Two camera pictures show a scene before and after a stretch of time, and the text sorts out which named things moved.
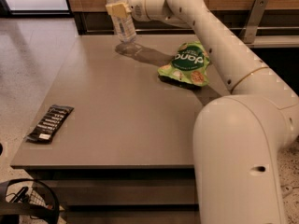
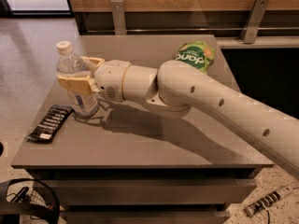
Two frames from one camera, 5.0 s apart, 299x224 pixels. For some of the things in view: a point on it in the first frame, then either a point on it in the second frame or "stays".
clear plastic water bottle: [123, 25] to [69, 64]
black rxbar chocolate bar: [50, 124] stays
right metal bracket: [254, 20] stays
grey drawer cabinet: [124, 154] stays
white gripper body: [136, 4] to [109, 78]
